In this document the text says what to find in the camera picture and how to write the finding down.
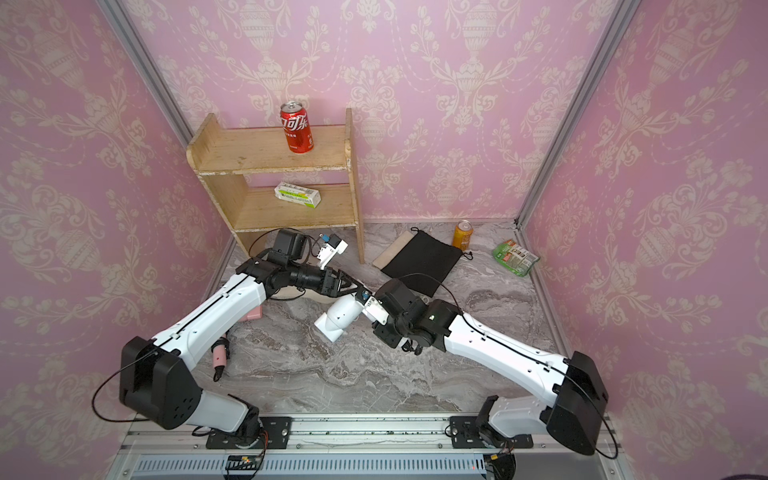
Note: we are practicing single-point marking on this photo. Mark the green snack packet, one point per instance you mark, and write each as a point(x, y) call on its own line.
point(515, 258)

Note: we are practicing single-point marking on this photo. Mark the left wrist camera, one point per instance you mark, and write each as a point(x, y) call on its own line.
point(332, 245)

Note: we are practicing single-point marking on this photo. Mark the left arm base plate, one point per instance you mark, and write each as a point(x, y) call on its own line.
point(272, 433)

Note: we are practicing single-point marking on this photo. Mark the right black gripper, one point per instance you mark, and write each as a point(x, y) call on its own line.
point(381, 332)

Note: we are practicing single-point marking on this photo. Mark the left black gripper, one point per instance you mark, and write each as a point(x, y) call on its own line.
point(332, 290)

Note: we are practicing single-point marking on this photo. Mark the white hair dryer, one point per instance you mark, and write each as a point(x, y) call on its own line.
point(341, 314)

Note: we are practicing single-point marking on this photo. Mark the black drawstring pouch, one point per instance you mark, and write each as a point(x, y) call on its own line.
point(425, 263)

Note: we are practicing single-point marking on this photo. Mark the red cola can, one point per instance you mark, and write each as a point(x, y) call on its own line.
point(296, 126)

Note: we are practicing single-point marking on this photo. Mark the pink hair dryer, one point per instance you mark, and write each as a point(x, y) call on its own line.
point(221, 348)

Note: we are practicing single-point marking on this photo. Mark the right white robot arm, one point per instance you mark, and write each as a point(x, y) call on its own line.
point(570, 398)

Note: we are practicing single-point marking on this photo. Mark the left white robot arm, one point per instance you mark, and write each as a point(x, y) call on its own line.
point(155, 377)

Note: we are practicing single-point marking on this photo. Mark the beige linen drawstring bag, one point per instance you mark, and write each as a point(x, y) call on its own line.
point(315, 296)

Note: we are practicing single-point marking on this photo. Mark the orange drink can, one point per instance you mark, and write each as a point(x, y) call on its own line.
point(462, 235)

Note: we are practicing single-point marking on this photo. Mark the aluminium front rail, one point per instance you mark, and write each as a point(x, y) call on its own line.
point(400, 445)

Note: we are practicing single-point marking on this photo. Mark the beige pouch under black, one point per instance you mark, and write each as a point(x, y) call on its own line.
point(391, 252)

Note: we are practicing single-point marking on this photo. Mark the white green small box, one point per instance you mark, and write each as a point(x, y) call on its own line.
point(296, 194)

